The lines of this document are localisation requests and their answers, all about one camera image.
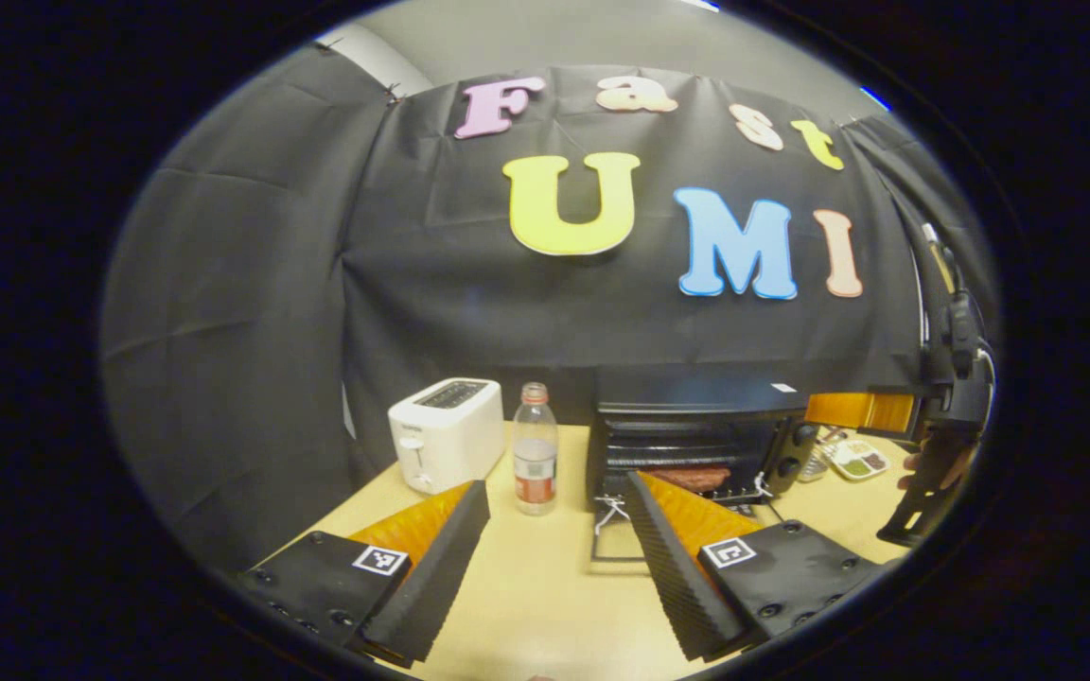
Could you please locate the white divided plate of beans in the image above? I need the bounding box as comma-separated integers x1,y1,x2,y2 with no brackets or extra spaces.
829,438,892,481

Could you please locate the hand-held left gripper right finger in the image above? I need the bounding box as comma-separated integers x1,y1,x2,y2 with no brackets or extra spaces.
623,470,887,663

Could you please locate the clear plastic bottle red label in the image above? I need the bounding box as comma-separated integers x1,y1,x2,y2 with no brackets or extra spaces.
513,382,560,516

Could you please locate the black electric oven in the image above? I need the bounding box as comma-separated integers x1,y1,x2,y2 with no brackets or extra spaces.
586,367,820,573

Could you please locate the red meat slab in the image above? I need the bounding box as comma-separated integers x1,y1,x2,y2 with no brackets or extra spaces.
644,463,733,495

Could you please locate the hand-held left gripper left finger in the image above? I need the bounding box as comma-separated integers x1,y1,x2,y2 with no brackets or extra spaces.
240,480,491,668

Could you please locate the white toaster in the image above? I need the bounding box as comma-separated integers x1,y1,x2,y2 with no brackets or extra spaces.
387,377,506,496

